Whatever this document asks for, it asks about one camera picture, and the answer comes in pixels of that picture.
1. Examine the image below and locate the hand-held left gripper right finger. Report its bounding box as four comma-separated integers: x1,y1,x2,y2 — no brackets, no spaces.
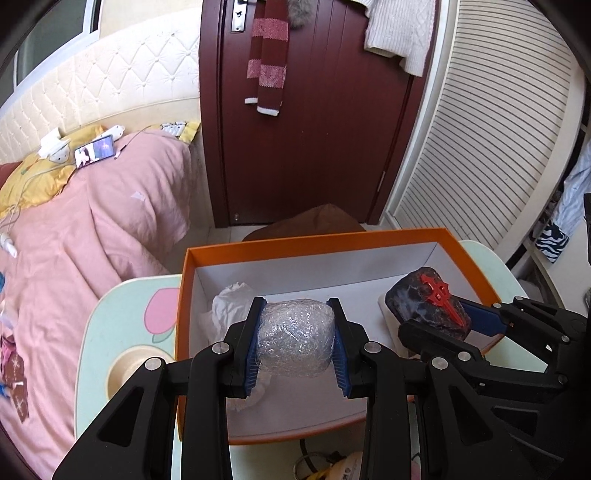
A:
326,298,527,480

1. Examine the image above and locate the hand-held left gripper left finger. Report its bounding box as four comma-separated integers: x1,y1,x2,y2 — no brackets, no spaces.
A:
52,296,269,480

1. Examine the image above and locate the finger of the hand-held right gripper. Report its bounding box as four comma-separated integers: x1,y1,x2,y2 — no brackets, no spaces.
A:
397,320,571,407
459,296,591,370

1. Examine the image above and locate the plastic ball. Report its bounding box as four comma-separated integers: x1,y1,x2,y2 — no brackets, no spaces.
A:
256,299,335,380

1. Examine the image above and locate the black red hard case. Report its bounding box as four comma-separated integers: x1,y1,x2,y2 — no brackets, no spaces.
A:
385,267,472,342

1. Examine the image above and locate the orange cardboard box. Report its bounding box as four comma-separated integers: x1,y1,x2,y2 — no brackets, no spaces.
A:
174,227,504,446

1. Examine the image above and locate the green cartoon desktop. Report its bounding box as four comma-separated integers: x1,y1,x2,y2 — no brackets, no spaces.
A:
76,240,532,480

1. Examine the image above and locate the crumpled white tissue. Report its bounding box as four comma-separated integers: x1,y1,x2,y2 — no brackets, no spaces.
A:
199,281,278,411

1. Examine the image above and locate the zebra print cloth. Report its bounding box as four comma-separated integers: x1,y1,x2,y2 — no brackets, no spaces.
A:
531,222,571,264

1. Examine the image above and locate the blue white striped shirt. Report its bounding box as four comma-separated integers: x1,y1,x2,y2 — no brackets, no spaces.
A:
551,161,591,241

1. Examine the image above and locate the white louvered closet door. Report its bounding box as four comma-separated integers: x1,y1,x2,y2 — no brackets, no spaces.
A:
385,0,587,268

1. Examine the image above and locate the pink blanket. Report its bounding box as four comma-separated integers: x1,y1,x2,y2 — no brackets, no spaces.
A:
0,131,192,462

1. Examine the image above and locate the yellow patterned pillow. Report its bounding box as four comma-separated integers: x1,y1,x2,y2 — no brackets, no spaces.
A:
161,121,201,145

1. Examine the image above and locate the brown patterned cloth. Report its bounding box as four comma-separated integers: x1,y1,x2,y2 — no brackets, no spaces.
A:
0,332,31,422

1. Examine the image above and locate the dark red door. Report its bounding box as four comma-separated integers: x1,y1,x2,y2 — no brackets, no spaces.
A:
199,0,437,229

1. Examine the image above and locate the smartphone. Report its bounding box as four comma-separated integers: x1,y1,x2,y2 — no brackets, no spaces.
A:
74,135,115,168

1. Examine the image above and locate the white power strip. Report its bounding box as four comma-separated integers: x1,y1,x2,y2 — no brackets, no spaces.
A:
41,128,72,163

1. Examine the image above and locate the red white striped scarf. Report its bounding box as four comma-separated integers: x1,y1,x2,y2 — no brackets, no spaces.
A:
245,0,291,117

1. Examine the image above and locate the white knit sweater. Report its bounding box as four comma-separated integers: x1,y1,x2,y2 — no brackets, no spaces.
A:
362,0,437,77

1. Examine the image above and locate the maroon pillow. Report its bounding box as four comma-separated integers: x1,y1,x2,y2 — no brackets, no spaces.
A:
0,162,24,190

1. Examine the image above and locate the cream tufted headboard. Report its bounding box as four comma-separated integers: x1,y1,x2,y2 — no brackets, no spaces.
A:
0,28,201,167

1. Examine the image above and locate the grey fur piece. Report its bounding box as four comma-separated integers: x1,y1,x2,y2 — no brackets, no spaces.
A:
286,0,321,28

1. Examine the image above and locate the window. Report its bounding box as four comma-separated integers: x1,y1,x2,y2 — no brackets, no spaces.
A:
14,0,102,90

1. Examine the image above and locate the white haired doll keychain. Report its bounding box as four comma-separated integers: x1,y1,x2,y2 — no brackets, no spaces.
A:
295,450,370,480

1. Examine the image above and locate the white charging cable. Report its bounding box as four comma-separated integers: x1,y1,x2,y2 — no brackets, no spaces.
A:
0,161,79,259

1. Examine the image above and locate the silver door handle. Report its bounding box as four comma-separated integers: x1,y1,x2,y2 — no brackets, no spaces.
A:
231,0,257,33

